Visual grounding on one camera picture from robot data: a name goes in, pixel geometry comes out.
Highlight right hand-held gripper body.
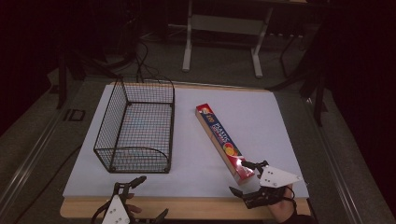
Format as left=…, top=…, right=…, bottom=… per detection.
left=242, top=165, right=304, bottom=210

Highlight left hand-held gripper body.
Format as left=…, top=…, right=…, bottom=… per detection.
left=91, top=182, right=133, bottom=224

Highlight long plastic wrap box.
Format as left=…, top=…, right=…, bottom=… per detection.
left=194, top=103, right=256, bottom=187

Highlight black wire mesh basket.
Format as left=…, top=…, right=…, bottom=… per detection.
left=92, top=77, right=176, bottom=175

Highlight person's left hand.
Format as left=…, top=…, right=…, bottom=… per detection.
left=124, top=192, right=143, bottom=219

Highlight person's right hand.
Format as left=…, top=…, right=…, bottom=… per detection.
left=267, top=183, right=297, bottom=224

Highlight white table cover sheet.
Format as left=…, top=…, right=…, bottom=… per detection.
left=62, top=83, right=310, bottom=200

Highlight black metal stand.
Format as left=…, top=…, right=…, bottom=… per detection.
left=264, top=18, right=329, bottom=128
left=55, top=46, right=122, bottom=110

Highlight aluminium floor rail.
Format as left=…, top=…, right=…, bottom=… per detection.
left=0, top=102, right=73, bottom=213
left=303, top=96, right=375, bottom=224

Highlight thin black floor cable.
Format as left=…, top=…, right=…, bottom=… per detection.
left=13, top=143, right=83, bottom=224

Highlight black rectangular floor bracket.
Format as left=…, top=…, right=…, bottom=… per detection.
left=63, top=108, right=87, bottom=122

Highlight black cables on floor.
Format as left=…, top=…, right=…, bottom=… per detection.
left=124, top=18, right=176, bottom=84

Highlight white metal desk frame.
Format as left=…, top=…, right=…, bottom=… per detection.
left=181, top=0, right=275, bottom=79

